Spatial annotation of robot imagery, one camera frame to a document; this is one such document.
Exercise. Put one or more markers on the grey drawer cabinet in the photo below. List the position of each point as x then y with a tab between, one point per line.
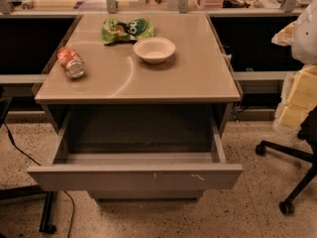
196	75

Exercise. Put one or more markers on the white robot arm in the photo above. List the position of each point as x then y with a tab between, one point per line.
301	35

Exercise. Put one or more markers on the orange soda can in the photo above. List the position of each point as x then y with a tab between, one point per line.
71	62

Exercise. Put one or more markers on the green chip bag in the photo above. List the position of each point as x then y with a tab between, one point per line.
115	31

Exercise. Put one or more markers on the grey drawer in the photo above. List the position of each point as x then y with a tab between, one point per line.
130	195
138	148

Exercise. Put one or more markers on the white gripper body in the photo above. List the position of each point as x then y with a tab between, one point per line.
305	39

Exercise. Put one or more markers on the white paper bowl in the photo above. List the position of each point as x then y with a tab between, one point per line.
154	50

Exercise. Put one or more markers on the grey lower drawer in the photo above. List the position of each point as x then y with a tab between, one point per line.
130	195

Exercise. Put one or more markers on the grey top drawer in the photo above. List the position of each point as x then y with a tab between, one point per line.
138	148

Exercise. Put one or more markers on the black stand base left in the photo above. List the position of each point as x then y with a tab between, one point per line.
30	190

